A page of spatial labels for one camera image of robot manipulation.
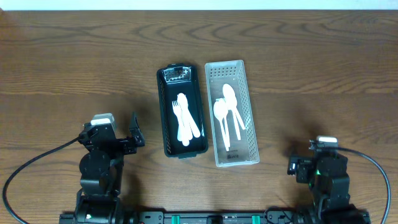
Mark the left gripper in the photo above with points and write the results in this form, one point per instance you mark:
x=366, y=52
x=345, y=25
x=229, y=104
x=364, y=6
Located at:
x=123, y=144

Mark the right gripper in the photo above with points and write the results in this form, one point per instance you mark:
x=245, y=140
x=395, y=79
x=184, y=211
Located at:
x=305, y=165

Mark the white fork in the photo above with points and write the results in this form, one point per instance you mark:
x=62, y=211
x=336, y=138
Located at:
x=174, y=107
x=185, y=139

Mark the black plastic basket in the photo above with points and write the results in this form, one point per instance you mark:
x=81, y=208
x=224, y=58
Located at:
x=172, y=80

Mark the white spoon pair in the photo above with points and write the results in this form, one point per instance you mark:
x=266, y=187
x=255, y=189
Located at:
x=229, y=92
x=224, y=112

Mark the clear plastic basket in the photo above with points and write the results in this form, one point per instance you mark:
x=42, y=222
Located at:
x=245, y=151

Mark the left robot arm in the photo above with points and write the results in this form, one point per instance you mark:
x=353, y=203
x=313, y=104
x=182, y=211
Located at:
x=102, y=171

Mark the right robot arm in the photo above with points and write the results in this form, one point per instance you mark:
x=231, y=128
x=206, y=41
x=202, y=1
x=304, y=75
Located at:
x=327, y=178

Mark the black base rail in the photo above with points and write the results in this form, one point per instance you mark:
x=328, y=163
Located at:
x=270, y=216

